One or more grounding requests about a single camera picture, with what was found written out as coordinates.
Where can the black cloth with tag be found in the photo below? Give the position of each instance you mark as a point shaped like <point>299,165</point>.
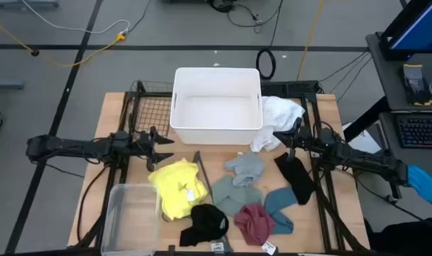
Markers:
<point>205,222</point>

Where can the person's hand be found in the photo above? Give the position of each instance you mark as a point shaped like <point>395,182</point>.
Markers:
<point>423,185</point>

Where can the grey yellow work glove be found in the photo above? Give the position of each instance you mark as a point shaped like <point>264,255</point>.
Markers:
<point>416,85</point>

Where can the light grey cloth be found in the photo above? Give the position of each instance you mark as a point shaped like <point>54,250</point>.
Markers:
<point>246,167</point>

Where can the blue ribbed cloth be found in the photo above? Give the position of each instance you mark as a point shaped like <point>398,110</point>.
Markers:
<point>278,202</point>

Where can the white perforated plastic basket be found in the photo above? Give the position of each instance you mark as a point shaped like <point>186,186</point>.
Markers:
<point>216,106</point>

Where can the black metal table frame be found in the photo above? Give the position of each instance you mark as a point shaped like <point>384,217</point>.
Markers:
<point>290,87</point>

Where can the long black cloth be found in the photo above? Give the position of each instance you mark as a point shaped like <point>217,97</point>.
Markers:
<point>297,181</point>

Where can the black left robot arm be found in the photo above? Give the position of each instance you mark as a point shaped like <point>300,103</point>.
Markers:
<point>59,145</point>

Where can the white sheet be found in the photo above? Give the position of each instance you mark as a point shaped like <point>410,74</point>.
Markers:
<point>365,142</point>

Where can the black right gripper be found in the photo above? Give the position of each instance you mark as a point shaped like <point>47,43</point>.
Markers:
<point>306,142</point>

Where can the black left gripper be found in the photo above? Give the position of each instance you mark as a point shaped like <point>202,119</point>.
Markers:
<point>145,147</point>

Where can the yellow cloth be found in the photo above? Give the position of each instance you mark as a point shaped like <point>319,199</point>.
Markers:
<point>173,185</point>

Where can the computer monitor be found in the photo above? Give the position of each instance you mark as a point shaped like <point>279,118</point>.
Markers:
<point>418,28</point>

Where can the person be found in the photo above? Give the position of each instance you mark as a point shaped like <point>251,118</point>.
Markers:
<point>415,238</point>

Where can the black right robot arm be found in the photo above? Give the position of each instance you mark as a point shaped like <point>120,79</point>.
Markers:
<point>361,161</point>

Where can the small black floor puck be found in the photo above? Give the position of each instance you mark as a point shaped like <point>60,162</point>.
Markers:
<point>35,53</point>

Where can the clear plastic bin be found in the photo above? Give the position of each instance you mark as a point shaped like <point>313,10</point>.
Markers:
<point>130,220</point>

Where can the white cloth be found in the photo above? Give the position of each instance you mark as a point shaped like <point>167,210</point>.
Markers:
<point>278,113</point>

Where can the grey metal base bar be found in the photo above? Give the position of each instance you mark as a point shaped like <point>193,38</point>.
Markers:
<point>6,84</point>
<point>24,3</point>

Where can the sage green ribbed cloth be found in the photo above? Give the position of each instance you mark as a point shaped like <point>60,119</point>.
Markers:
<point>233,199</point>

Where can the black keyboard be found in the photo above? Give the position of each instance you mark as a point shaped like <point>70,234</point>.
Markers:
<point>422,131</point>

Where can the black desk cart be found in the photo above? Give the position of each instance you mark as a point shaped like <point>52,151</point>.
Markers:
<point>390,81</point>

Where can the maroon cloth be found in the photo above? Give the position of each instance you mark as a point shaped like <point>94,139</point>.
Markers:
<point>253,224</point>

